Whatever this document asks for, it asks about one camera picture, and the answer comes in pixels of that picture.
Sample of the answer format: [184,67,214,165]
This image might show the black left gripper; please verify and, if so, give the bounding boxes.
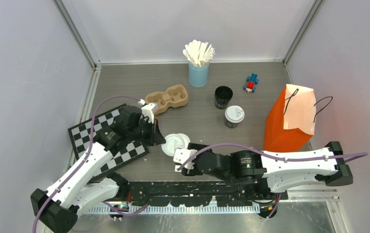
[128,117,166,146]

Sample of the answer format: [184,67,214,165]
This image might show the black paper coffee cup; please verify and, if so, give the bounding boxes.
[225,118,242,128]

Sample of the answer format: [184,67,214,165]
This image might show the white plastic cup lid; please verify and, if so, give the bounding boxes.
[225,105,245,123]

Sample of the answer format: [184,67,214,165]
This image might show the stack of white lids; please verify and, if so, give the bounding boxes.
[177,133,190,149]

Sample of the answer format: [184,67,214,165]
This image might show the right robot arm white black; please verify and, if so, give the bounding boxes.
[173,141,353,199]

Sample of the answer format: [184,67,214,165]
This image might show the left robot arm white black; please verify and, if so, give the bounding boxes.
[31,103,165,233]

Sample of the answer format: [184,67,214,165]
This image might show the orange paper takeout bag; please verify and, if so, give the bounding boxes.
[263,84,333,152]

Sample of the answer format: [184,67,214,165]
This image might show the brown cardboard cup carrier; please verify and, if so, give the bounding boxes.
[145,84,189,115]

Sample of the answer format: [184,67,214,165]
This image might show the blue cylindrical holder cup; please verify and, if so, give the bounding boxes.
[188,62,209,87]

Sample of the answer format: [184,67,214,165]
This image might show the black white checkerboard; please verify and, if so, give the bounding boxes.
[68,104,149,181]

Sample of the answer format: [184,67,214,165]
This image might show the blue red toy blocks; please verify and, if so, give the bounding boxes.
[243,73,259,93]

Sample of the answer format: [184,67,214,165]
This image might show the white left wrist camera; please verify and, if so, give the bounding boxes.
[138,99,159,123]

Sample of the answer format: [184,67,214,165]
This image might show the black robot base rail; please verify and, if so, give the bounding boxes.
[107,180,288,208]

